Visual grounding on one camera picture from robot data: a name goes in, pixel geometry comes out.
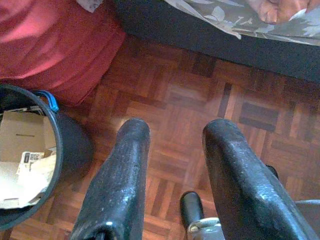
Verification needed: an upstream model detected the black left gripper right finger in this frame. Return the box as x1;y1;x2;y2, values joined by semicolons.
201;118;317;240

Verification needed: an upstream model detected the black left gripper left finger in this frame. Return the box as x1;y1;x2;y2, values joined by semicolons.
67;117;151;240

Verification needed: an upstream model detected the black round waste bin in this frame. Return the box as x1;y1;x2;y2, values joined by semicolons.
0;83;95;232

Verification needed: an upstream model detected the brown cardboard piece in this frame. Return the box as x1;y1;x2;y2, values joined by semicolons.
0;106;57;210

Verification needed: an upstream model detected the red fabric covered mattress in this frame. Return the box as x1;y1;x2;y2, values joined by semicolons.
0;0;127;107

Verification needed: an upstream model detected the black bed base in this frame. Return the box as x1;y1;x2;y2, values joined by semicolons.
113;0;320;87

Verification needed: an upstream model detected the beige floral bed sheet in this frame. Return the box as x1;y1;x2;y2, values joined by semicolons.
164;0;320;47

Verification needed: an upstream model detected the pink cartoon print blanket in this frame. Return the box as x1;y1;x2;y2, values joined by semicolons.
247;0;308;26

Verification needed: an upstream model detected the blue bin handle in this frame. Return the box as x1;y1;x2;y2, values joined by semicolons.
37;90;60;113

